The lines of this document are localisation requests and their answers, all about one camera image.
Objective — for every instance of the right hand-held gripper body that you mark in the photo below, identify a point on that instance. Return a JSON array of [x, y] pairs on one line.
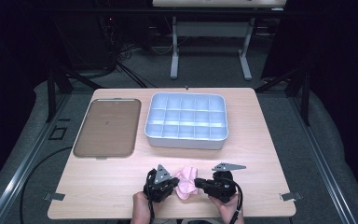
[[223, 188]]

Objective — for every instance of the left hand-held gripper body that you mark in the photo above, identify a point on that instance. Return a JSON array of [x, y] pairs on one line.
[[158, 188]]

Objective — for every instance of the pink sock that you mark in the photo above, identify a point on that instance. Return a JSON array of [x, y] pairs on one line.
[[186, 180]]

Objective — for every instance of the person's right hand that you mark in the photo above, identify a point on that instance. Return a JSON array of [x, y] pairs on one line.
[[230, 211]]

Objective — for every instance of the person's left hand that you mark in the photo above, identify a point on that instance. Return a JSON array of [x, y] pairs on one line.
[[141, 208]]

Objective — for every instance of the white divided storage box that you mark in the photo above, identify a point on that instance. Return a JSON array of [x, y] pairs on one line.
[[186, 121]]

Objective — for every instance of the grey metal table clamp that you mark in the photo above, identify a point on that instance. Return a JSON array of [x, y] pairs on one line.
[[54, 196], [291, 196]]

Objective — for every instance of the brown flat tray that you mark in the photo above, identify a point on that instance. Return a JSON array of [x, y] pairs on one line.
[[108, 127]]

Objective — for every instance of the white desk with metal legs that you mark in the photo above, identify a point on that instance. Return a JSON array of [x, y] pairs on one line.
[[211, 29]]

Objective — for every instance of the aluminium floor rail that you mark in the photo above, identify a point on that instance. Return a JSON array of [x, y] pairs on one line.
[[323, 168], [21, 168]]

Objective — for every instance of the black metal stand frame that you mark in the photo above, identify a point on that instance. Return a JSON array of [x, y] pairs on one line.
[[304, 93], [52, 93]]

